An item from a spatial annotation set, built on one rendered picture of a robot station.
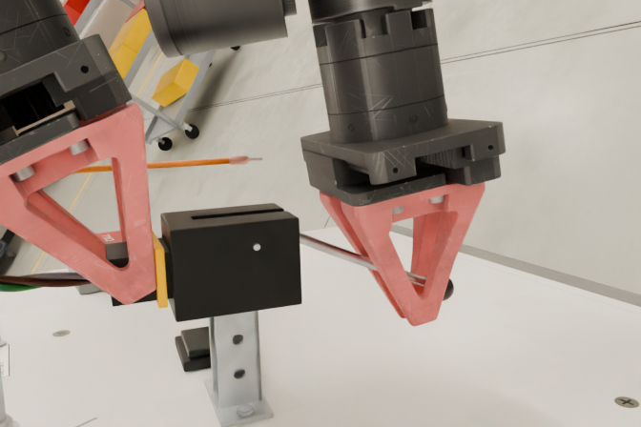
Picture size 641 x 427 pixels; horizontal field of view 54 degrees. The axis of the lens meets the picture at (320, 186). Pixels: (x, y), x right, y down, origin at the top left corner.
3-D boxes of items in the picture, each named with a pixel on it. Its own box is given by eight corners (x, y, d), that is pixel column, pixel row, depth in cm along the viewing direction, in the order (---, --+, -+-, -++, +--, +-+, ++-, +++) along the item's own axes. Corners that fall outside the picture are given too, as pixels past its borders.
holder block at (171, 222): (302, 304, 28) (299, 217, 28) (175, 323, 26) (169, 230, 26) (278, 279, 32) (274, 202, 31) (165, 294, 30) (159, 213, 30)
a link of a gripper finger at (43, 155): (63, 362, 23) (-85, 133, 20) (65, 303, 30) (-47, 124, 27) (226, 269, 25) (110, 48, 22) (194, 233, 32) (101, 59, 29)
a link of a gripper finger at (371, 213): (382, 360, 29) (348, 163, 27) (330, 310, 36) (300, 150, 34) (506, 318, 31) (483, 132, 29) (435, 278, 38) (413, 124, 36)
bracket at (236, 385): (274, 417, 28) (269, 311, 27) (220, 429, 27) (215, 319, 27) (251, 376, 32) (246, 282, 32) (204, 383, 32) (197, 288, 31)
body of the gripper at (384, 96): (377, 198, 25) (346, 11, 24) (302, 170, 35) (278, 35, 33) (512, 164, 27) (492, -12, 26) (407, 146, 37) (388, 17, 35)
